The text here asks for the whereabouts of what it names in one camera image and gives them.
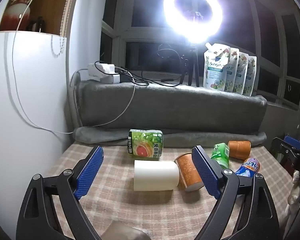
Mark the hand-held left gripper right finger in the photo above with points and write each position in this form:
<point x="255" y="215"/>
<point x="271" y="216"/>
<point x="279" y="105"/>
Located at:
<point x="205" y="173"/>

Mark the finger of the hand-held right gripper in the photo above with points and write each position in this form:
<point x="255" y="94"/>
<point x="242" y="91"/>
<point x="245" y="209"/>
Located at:
<point x="293" y="142"/>
<point x="281" y="148"/>

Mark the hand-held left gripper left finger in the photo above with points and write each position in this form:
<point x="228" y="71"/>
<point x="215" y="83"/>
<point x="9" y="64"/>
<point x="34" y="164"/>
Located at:
<point x="90" y="170"/>

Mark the white cup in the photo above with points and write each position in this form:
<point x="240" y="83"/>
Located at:
<point x="156" y="176"/>

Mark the orange patterned paper cup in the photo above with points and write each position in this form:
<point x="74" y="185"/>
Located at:
<point x="238" y="150"/>
<point x="188" y="171"/>

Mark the small green tea bottle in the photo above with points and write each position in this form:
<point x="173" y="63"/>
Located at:
<point x="220" y="155"/>

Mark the white cloth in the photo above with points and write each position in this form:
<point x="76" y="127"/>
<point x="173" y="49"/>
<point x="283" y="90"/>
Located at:
<point x="295" y="187"/>

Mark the blue label bottle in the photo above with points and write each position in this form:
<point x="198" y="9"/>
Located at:
<point x="248" y="168"/>

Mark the rolled grey blanket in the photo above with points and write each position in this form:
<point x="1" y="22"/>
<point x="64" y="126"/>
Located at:
<point x="190" y="138"/>

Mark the plaid tablecloth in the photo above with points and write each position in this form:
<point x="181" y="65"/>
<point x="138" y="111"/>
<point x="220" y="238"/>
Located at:
<point x="120" y="207"/>

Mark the grey translucent object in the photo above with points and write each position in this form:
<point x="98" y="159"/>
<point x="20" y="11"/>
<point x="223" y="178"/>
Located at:
<point x="127" y="231"/>

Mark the white spouted refill pouch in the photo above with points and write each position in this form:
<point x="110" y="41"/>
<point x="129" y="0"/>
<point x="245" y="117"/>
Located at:
<point x="232" y="75"/>
<point x="242" y="77"/>
<point x="215" y="70"/>
<point x="251" y="80"/>

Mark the white cabinet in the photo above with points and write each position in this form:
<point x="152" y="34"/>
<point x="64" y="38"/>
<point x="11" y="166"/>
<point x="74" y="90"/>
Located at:
<point x="30" y="110"/>

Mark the white power strip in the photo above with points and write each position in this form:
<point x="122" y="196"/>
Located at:
<point x="105" y="75"/>

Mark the black power adapter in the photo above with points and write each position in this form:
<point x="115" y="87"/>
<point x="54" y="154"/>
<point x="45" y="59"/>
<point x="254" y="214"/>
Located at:
<point x="125" y="78"/>

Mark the black tripod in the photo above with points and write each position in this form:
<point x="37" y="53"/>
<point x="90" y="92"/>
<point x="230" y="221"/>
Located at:
<point x="191" y="62"/>

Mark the red and white vase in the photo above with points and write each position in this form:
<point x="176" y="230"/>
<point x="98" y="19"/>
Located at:
<point x="17" y="12"/>

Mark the window frame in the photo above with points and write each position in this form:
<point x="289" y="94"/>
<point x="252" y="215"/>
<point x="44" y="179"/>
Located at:
<point x="120" y="42"/>

